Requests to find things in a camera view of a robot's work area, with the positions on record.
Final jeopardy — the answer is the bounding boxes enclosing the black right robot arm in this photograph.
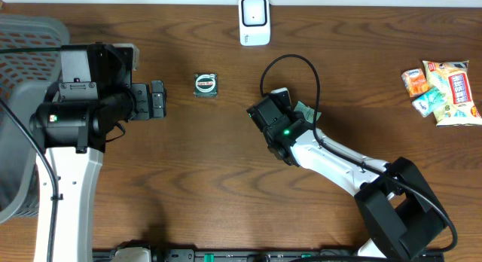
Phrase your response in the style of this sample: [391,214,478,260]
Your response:
[247,88,452,261]

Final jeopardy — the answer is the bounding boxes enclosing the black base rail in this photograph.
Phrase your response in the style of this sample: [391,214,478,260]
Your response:
[92,248,445,262]

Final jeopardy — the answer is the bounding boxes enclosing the yellow wet wipes pack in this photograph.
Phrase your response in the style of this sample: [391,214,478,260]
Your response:
[423,60,481,127]

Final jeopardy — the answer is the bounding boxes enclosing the small green tissue packet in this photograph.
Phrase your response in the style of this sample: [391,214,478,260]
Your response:
[412,87,447,117]

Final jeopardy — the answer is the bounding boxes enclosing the round black red tin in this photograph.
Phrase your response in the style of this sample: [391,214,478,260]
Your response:
[194,73,218,98]

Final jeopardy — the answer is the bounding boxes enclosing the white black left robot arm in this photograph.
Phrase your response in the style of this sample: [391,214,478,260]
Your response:
[31,81,166,261]

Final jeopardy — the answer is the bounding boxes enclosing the small orange box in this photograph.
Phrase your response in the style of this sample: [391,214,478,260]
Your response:
[401,69,430,98]

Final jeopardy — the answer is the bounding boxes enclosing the grey plastic mesh basket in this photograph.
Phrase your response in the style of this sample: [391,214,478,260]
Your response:
[1,14,70,223]

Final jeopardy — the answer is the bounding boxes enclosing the green tissue pack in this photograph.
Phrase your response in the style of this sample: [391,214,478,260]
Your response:
[294,101,322,123]

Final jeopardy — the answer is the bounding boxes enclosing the white barcode scanner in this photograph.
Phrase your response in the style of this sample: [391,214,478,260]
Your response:
[238,0,271,47]

